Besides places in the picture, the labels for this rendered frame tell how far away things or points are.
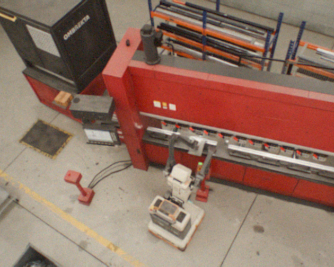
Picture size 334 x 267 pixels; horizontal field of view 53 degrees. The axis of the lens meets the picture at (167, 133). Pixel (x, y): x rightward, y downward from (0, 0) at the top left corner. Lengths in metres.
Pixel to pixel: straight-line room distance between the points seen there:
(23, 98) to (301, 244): 5.80
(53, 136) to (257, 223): 3.90
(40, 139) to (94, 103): 2.66
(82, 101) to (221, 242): 2.85
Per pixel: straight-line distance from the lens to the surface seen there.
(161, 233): 5.04
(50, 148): 6.50
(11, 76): 8.14
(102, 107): 4.14
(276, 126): 4.22
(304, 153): 4.62
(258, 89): 3.73
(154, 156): 5.42
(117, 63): 4.08
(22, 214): 6.08
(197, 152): 4.72
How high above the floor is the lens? 5.05
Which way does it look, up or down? 55 degrees down
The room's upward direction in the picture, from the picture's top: 8 degrees counter-clockwise
